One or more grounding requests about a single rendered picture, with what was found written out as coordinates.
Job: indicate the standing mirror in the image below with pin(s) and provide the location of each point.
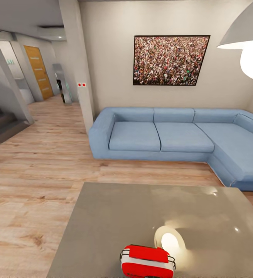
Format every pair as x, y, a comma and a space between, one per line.
62, 84

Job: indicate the room light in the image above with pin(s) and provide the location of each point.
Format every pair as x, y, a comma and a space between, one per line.
240, 32

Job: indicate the radio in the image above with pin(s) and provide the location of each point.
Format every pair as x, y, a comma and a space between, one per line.
146, 262

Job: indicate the door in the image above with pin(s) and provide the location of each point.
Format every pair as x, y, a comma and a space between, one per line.
39, 71

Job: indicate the stairs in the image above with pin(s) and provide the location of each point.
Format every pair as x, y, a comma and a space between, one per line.
10, 125

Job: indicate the sofa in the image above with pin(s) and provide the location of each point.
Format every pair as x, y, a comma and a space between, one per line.
220, 137

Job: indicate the coffee table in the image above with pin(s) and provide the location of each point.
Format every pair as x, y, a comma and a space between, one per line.
207, 230

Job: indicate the picture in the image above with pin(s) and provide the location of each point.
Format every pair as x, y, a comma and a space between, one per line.
168, 60

